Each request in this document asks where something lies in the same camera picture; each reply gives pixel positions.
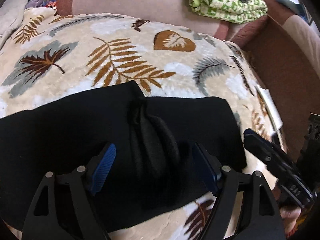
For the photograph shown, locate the black pants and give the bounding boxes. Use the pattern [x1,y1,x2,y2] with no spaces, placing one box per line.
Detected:
[1,81,246,232]

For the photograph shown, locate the person's right hand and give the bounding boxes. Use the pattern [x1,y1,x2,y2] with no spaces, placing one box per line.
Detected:
[272,184,304,235]

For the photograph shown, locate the beige leaf pattern blanket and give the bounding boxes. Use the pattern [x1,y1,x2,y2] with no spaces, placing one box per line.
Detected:
[0,6,287,240]

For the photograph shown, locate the green white patterned quilt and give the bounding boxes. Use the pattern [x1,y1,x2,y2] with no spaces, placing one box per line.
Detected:
[189,0,268,24]

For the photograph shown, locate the beige crumpled sheet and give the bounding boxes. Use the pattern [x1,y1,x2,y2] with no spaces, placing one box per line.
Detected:
[1,0,27,48]

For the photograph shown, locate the pink mattress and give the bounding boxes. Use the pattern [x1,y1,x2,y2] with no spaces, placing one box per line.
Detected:
[56,0,320,75]

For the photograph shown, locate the brown wooden bed frame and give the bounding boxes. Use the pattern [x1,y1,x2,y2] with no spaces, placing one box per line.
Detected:
[244,19,319,160]

